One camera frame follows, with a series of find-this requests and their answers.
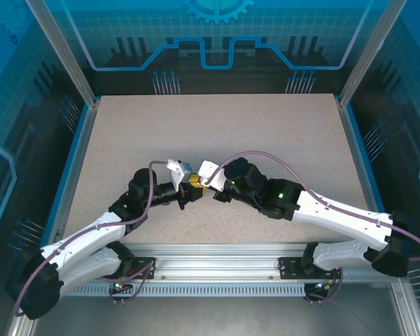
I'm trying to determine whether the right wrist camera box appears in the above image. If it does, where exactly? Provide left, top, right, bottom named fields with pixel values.
left=198, top=160, right=228, bottom=193

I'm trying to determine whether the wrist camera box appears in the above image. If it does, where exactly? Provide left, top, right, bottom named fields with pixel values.
left=198, top=160, right=228, bottom=193
left=166, top=159, right=193, bottom=193

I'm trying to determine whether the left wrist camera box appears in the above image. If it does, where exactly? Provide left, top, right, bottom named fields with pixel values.
left=166, top=159, right=193, bottom=193

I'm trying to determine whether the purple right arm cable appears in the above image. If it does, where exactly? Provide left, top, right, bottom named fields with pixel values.
left=204, top=150, right=420, bottom=262

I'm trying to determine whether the blue edged side rail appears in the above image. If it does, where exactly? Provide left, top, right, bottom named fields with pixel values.
left=38, top=97, right=102, bottom=246
left=335, top=94, right=382, bottom=220

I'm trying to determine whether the wide aluminium base rail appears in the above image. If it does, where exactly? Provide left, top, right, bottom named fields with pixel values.
left=120, top=242, right=318, bottom=284

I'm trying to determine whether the short purple base cable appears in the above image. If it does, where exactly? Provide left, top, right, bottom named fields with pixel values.
left=99, top=261, right=157, bottom=305
left=306, top=267, right=344, bottom=305

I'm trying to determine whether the white slotted cable duct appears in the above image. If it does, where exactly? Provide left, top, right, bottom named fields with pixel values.
left=69, top=282, right=314, bottom=299

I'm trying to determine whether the aluminium frame post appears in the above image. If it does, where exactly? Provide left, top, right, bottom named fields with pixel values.
left=24, top=0, right=101, bottom=108
left=337, top=0, right=395, bottom=108

